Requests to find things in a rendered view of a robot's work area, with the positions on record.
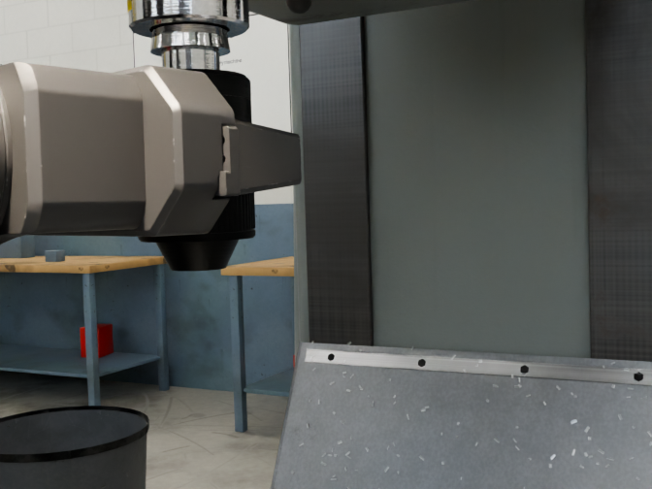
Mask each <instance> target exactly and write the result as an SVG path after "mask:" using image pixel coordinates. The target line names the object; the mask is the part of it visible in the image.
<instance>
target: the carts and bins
mask: <svg viewBox="0 0 652 489"><path fill-rule="evenodd" d="M148 429H149V419H148V417H147V415H145V414H144V413H142V412H140V411H137V410H134V409H132V408H125V407H106V406H81V407H56V408H47V409H41V410H34V411H28V412H24V413H19V414H14V415H10V416H6V417H3V418H0V489H146V475H147V431H148Z"/></svg>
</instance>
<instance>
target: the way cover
mask: <svg viewBox="0 0 652 489"><path fill-rule="evenodd" d="M359 349H361V350H362V352H360V351H359ZM454 354H455V355H456V356H455V357H454V358H453V359H452V360H451V359H450V358H451V357H452V356H453V355H454ZM313 355H314V357H312V361H311V356H313ZM344 360H345V362H343V361H344ZM478 360H482V363H478ZM612 362H615V364H612V365H611V364H610V363H612ZM476 365H478V367H477V366H476ZM603 366H604V368H603ZM314 368H316V369H315V370H314V371H313V369H314ZM624 368H628V369H629V371H624ZM464 369H465V373H464ZM639 369H641V371H638V370H639ZM343 372H346V374H343V375H344V377H343V375H342V373H343ZM636 373H638V374H641V375H636ZM353 374H354V376H353V377H352V378H350V377H351V376H352V375H353ZM522 374H526V376H523V375H522ZM511 375H513V378H511ZM519 377H520V382H519ZM389 378H391V381H389ZM333 381H335V383H334V384H332V385H330V384H329V383H331V382H333ZM493 384H494V385H498V388H497V387H493ZM518 384H520V385H521V386H522V387H521V388H519V387H518V388H514V385H518ZM612 384H613V385H615V387H614V388H611V387H612ZM359 385H361V387H362V388H363V390H360V388H359ZM557 385H558V386H559V387H560V388H561V389H560V390H559V389H558V388H557V387H556V386H557ZM628 388H634V390H631V389H628ZM346 389H349V390H351V391H350V392H348V391H346ZM571 393H572V394H573V395H572V394H571ZM529 394H531V396H529V397H526V395H529ZM368 395H369V396H370V398H369V397H368ZM394 395H396V397H395V398H393V397H394ZM574 395H576V398H575V397H574ZM630 396H631V398H627V397H630ZM643 397H647V399H645V400H641V398H643ZM309 399H310V403H309ZM486 399H488V400H489V403H488V402H487V401H486ZM318 400H320V405H319V404H318ZM373 401H374V406H373V407H372V405H373ZM394 402H396V403H395V404H394ZM543 402H545V403H546V406H545V405H544V403H543ZM393 404H394V405H393ZM425 407H429V408H426V411H421V409H424V408H425ZM333 411H334V412H335V413H336V414H334V413H333ZM407 414H408V417H407ZM618 414H620V415H621V417H622V420H620V418H619V416H618ZM408 418H409V419H408ZM575 419H576V421H577V422H575V423H572V424H571V421H573V420H575ZM341 420H342V421H343V422H344V425H343V424H342V423H341ZM457 422H460V424H459V425H457ZM307 423H309V426H310V427H309V428H307ZM516 426H518V428H516ZM633 426H635V428H633ZM587 427H590V429H589V430H588V432H587V433H586V432H585V429H586V428H587ZM648 431H650V433H651V434H652V362H645V361H628V360H610V359H593V358H575V357H558V356H540V355H523V354H505V353H488V352H471V351H454V350H436V349H419V348H413V349H412V350H411V348H401V347H384V346H366V345H347V344H331V343H311V342H299V346H298V351H297V356H296V362H295V367H294V372H293V376H292V381H291V386H290V391H289V396H288V401H287V406H286V411H285V415H284V420H283V425H282V430H281V436H280V441H279V446H278V451H277V459H276V464H275V469H274V474H273V479H272V484H271V489H347V486H349V488H350V489H378V488H379V489H523V488H524V487H525V489H652V444H651V446H650V445H649V443H650V441H652V437H650V435H649V434H648V433H647V432H648ZM440 433H442V435H441V434H440ZM456 436H458V439H456ZM350 437H352V440H351V439H350ZM588 437H591V439H590V440H588ZM494 438H496V439H498V440H499V441H500V442H499V443H497V442H496V441H495V440H494ZM514 439H516V441H517V442H515V441H514ZM338 441H342V443H340V444H338ZM302 442H303V443H304V444H303V445H301V446H299V444H301V443H302ZM393 442H394V443H395V445H396V446H394V444H393ZM477 442H478V444H477V446H475V445H476V443H477ZM388 445H390V446H389V448H388V450H387V447H388ZM515 445H516V446H517V447H518V448H519V450H518V449H517V448H516V447H515ZM366 447H368V448H369V452H367V450H366ZM332 448H334V450H333V452H332ZM574 449H575V453H574V455H572V453H573V450H574ZM599 449H600V450H601V451H603V452H604V454H601V452H599V451H598V450H599ZM348 451H350V453H349V454H348V455H347V456H349V457H351V459H350V458H348V457H347V456H345V454H346V453H347V452H348ZM585 452H587V454H588V456H587V457H586V456H585V454H584V453H585ZM324 453H326V455H325V456H323V457H322V455H323V454H324ZM328 454H331V455H332V456H328ZM334 454H338V456H337V457H334ZM397 454H399V455H400V457H398V456H397ZM553 454H554V455H555V457H554V458H553V459H550V458H551V457H552V456H553ZM592 455H593V457H592V458H588V457H589V456H592ZM419 456H421V457H423V458H424V461H423V460H422V459H421V458H419ZM606 457H609V458H613V459H614V461H613V460H609V459H606ZM632 457H634V459H631V460H630V459H629V458H632ZM529 458H531V459H532V460H530V459H529ZM321 462H323V463H325V464H327V465H326V466H324V465H322V464H320V463H321ZM441 462H444V465H442V464H441ZM597 462H599V464H598V465H597V464H596V463H597ZM549 464H552V468H549ZM608 464H609V465H610V466H608V467H607V468H606V467H605V466H606V465H608ZM580 465H581V466H582V467H584V468H583V469H582V468H580V467H579V466H580ZM387 466H388V467H389V469H388V470H387V472H385V471H384V470H385V469H386V468H387ZM344 467H346V469H347V471H346V470H345V468H344ZM355 469H356V470H358V471H355ZM292 471H293V472H294V473H291V472H292ZM397 472H399V474H398V473H397ZM333 475H335V476H334V477H333ZM461 477H462V480H460V479H461ZM636 477H637V478H639V480H637V479H636ZM331 478H336V479H337V480H331Z"/></svg>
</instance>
